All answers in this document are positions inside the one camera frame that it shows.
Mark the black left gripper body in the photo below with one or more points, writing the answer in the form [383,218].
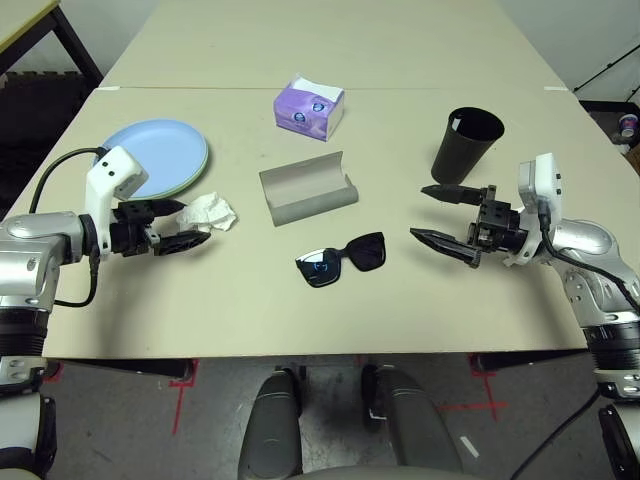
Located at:
[127,232]

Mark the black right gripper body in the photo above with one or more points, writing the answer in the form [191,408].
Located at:
[497,225]

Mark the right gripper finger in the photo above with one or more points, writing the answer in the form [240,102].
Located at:
[455,194]
[445,245]

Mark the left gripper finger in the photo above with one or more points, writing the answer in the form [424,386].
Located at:
[167,206]
[182,242]

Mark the white tissue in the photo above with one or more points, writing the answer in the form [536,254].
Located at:
[215,212]

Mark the blue plate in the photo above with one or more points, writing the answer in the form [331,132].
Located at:
[165,150]

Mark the black sunglasses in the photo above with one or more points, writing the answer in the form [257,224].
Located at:
[370,250]

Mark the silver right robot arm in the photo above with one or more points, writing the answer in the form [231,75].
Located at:
[585,240]

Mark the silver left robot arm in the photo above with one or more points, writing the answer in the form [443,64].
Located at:
[35,235]

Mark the black cup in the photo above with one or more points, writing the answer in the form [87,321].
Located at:
[452,157]

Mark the green plate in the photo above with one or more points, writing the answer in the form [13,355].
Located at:
[202,176]

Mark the grey glasses case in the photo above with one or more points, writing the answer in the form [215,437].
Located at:
[300,185]

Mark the white tape piece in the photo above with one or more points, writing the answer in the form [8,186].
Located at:
[556,88]
[109,88]

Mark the black foam floor mat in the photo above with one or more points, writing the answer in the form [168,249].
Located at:
[40,115]

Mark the red floor tape cross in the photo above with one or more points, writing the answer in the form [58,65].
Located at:
[492,405]
[179,405]

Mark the purple and white paper cup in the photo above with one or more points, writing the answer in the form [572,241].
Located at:
[629,125]

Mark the purple tissue pack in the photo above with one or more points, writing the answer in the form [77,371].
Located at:
[302,110]

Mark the grey right robot leg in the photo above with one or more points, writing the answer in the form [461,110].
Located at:
[415,425]

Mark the grey robot leg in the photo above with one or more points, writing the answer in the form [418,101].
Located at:
[272,425]
[415,425]

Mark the black tripod stand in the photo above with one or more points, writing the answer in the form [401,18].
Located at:
[607,67]

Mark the white floor tape strip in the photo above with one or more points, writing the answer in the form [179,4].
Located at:
[470,446]

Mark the grey left robot leg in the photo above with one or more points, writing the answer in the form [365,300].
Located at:
[272,425]

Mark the black-framed side table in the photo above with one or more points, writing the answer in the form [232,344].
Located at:
[25,25]

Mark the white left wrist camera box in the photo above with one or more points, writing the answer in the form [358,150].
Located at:
[107,170]

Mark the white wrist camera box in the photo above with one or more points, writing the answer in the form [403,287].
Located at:
[547,175]
[107,170]

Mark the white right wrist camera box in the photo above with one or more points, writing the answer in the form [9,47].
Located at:
[547,175]

